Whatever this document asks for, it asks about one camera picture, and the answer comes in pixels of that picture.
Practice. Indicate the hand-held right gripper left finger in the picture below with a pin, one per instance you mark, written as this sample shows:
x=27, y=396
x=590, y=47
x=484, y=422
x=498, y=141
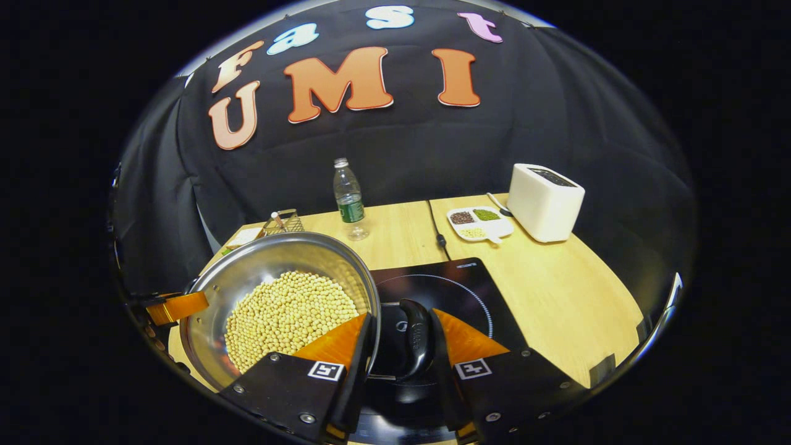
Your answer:
x=358, y=383

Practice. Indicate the stainless steel pot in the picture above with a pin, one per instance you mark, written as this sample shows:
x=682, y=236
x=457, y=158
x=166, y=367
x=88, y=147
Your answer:
x=247, y=272

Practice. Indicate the pile of soybeans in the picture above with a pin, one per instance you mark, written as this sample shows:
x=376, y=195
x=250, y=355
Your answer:
x=284, y=315

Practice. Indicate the white spoon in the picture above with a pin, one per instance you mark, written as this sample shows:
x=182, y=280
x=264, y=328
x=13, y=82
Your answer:
x=497, y=203

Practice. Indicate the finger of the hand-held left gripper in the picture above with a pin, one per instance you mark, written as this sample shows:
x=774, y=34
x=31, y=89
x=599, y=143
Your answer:
x=179, y=307

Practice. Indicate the black backdrop cloth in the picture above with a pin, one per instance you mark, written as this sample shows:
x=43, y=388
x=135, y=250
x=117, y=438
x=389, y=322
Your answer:
x=432, y=148

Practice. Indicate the white divided bean plate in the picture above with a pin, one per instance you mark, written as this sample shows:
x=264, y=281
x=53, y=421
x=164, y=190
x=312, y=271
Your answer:
x=479, y=224

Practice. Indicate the black induction cooktop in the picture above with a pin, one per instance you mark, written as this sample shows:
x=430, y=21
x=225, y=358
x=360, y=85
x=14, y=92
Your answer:
x=451, y=290

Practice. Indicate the white toaster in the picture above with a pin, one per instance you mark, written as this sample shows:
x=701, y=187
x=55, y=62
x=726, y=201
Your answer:
x=544, y=207

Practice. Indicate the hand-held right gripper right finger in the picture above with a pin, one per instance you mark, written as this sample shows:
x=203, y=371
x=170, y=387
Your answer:
x=442, y=377

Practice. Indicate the clear plastic water bottle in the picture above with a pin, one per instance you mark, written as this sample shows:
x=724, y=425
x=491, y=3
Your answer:
x=350, y=198

